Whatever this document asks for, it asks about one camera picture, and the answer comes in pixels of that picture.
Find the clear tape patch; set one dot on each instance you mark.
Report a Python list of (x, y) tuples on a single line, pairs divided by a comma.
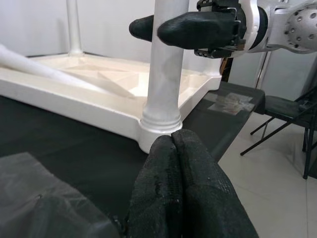
[(37, 198), (230, 102)]

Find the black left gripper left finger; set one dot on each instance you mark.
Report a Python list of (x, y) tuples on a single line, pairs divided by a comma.
[(158, 193)]

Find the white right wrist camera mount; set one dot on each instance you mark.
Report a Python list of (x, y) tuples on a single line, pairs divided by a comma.
[(255, 24)]

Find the black folding chair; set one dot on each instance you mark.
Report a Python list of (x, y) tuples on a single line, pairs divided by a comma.
[(284, 109)]

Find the white plastic children table top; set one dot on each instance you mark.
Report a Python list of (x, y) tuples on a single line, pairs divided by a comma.
[(74, 99)]

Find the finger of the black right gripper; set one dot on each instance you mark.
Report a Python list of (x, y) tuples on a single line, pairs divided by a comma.
[(142, 27), (198, 29)]

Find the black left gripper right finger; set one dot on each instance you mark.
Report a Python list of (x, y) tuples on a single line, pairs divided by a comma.
[(210, 198)]

